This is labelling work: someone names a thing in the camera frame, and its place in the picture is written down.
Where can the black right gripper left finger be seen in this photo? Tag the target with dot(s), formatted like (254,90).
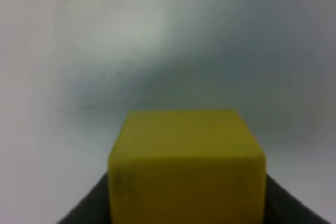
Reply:
(94,208)

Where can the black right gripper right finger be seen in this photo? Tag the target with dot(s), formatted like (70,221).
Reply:
(282,207)

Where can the yellow block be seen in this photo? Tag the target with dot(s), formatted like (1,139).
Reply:
(186,166)

